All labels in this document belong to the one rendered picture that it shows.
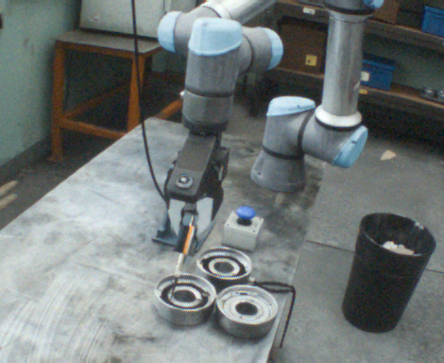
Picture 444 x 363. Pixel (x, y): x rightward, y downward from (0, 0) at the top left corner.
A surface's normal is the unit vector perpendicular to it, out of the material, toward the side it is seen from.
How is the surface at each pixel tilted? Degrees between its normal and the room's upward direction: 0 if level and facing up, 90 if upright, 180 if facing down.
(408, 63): 90
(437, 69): 90
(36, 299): 0
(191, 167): 32
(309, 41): 97
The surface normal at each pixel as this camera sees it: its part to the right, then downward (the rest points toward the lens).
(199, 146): -0.02, -0.55
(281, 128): -0.59, 0.28
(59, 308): 0.13, -0.89
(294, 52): -0.21, 0.44
